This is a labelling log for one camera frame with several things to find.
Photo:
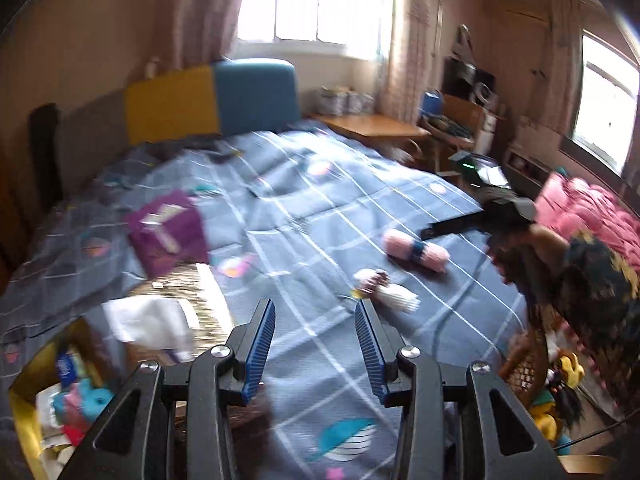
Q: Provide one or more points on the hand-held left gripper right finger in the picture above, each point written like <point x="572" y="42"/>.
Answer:
<point x="372" y="355"/>

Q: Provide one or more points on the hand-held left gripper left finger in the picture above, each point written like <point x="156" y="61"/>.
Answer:
<point x="257" y="355"/>

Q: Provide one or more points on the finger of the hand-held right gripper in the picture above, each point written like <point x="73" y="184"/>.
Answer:
<point x="450" y="227"/>

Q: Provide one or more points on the pink yarn skein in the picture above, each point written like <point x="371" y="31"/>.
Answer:
<point x="400" y="242"/>

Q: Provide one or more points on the pink and blue fuzzy socks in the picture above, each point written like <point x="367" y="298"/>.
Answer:
<point x="82" y="402"/>

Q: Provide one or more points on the small blue-print tissue packet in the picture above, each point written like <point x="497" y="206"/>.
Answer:
<point x="66" y="367"/>

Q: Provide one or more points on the gold storage box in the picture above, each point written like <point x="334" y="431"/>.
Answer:
<point x="21" y="410"/>

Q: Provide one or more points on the low wooden shelf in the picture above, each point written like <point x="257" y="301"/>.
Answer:
<point x="530" y="160"/>

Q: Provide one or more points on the round wooden chair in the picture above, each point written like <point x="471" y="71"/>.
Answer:
<point x="412" y="150"/>

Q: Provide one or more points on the round gold mosaic tissue holder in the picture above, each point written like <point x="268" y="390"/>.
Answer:
<point x="200" y="290"/>

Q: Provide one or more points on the pink quilt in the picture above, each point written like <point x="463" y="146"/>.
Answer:
<point x="590" y="205"/>

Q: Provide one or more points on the white tissue sheet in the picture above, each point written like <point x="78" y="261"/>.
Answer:
<point x="150" y="320"/>

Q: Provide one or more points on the blue bag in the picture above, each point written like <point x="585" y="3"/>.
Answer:
<point x="432" y="102"/>

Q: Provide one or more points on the wooden desk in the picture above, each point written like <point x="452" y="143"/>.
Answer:
<point x="370" y="125"/>

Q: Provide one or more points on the black stereo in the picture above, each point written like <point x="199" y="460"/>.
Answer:
<point x="465" y="80"/>

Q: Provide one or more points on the grey checked bed blanket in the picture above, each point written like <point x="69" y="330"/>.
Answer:
<point x="310" y="210"/>

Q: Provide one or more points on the purple tissue box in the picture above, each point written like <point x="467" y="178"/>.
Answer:
<point x="170" y="240"/>

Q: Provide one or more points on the side window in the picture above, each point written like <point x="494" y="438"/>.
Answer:
<point x="607" y="100"/>

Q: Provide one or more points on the patterned storage tin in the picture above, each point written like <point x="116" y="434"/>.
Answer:
<point x="361" y="102"/>
<point x="332" y="102"/>

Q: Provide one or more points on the wicker basket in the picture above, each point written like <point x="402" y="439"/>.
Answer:
<point x="525" y="375"/>

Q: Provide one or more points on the side window curtain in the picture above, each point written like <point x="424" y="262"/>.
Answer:
<point x="562" y="60"/>

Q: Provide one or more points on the yellow plush toy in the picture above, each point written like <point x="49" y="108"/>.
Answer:
<point x="545" y="417"/>

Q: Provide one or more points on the patterned curtain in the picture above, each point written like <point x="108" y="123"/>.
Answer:
<point x="410" y="45"/>
<point x="200" y="10"/>

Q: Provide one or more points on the black-haired doll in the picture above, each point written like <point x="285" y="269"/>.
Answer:
<point x="565" y="397"/>

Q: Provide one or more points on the bright bedroom window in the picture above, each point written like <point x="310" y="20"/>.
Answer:
<point x="310" y="5"/>

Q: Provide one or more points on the grey yellow blue headboard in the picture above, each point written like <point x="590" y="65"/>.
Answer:
<point x="170" y="105"/>

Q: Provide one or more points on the small white bottle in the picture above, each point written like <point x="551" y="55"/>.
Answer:
<point x="153" y="69"/>

